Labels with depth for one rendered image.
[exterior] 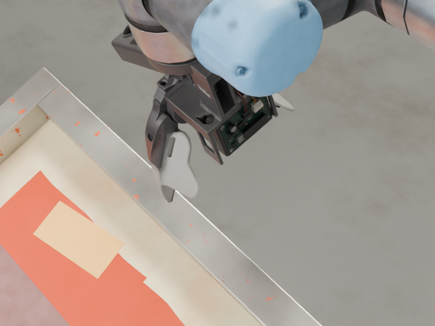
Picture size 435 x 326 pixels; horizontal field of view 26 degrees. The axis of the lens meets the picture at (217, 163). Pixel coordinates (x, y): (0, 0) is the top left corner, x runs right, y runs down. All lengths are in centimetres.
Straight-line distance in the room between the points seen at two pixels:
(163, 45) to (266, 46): 16
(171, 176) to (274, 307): 16
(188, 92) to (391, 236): 202
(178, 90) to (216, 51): 22
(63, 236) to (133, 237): 8
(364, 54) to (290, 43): 277
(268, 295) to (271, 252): 181
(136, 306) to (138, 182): 13
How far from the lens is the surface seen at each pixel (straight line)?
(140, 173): 102
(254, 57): 60
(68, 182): 109
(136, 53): 85
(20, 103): 114
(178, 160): 87
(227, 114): 79
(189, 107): 81
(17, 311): 105
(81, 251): 105
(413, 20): 65
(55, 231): 107
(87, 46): 340
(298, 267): 269
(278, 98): 90
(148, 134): 86
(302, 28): 61
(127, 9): 72
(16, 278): 107
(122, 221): 104
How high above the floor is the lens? 213
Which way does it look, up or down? 46 degrees down
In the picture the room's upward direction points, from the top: straight up
